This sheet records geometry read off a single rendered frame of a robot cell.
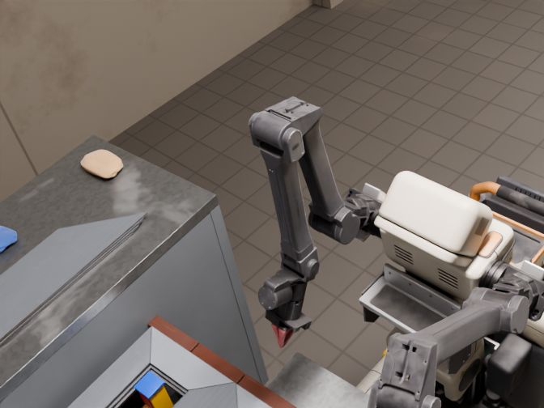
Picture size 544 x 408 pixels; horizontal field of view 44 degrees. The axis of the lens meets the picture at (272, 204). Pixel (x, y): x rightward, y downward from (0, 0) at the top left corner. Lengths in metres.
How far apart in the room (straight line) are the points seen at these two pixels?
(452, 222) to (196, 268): 0.94
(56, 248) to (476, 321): 1.22
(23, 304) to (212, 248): 0.59
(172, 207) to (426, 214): 0.86
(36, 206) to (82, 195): 0.15
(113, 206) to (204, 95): 2.36
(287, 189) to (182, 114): 2.93
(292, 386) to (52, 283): 0.74
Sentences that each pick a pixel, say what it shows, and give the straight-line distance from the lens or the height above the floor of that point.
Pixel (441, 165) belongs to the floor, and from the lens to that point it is 3.64.
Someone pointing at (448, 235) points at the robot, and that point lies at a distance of 1.45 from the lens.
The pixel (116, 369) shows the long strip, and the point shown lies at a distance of 1.99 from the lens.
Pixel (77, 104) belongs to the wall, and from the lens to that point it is 4.05.
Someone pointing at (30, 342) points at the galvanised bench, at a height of 1.05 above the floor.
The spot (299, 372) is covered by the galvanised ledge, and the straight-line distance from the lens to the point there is 2.04.
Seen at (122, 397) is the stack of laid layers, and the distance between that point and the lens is 1.95.
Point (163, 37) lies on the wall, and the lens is 4.28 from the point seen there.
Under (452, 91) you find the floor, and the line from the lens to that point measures 4.16.
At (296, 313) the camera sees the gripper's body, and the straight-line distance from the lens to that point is 1.64.
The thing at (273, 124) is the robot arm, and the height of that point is 1.62.
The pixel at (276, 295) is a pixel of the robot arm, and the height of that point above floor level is 1.21.
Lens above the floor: 2.40
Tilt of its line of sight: 43 degrees down
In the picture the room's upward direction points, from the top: 12 degrees counter-clockwise
